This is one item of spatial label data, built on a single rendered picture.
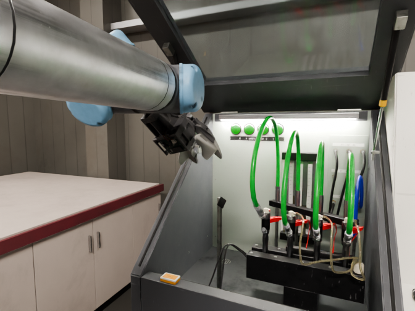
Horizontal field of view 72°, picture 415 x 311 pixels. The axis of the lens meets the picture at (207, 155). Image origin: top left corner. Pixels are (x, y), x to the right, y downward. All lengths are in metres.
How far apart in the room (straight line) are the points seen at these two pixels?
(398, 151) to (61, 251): 1.80
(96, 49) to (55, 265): 1.82
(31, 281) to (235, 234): 1.17
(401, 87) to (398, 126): 0.12
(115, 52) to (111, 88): 0.03
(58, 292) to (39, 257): 0.29
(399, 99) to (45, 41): 0.92
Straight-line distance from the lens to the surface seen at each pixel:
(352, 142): 1.19
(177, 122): 0.64
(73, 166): 3.99
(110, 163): 3.22
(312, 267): 0.96
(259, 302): 0.82
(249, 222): 1.31
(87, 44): 0.27
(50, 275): 2.03
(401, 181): 0.96
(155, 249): 0.97
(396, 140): 0.98
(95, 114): 0.50
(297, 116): 1.17
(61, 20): 0.25
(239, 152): 1.26
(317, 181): 0.79
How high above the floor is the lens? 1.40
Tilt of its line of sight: 6 degrees down
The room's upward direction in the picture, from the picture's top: straight up
